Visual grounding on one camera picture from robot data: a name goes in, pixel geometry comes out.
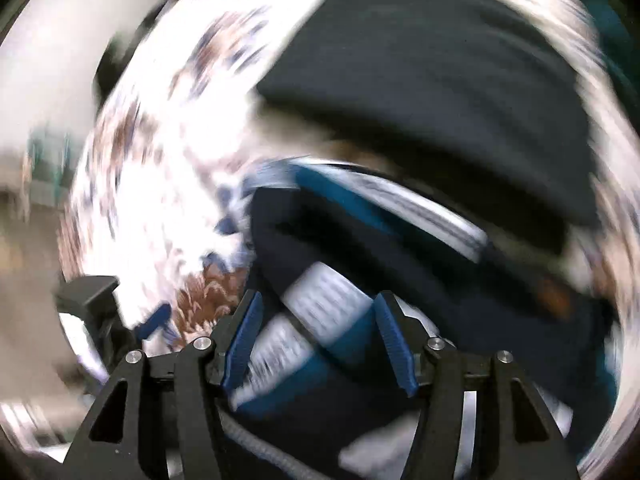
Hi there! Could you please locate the striped knit sweater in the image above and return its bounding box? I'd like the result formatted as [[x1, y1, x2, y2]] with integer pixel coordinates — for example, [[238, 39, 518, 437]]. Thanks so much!
[[221, 159, 616, 479]]

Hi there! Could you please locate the folded black garment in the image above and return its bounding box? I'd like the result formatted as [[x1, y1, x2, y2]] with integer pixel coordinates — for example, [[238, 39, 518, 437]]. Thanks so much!
[[257, 0, 599, 252]]

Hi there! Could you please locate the floral bed blanket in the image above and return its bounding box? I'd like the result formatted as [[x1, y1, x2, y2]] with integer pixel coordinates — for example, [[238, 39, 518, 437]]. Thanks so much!
[[58, 0, 639, 367]]

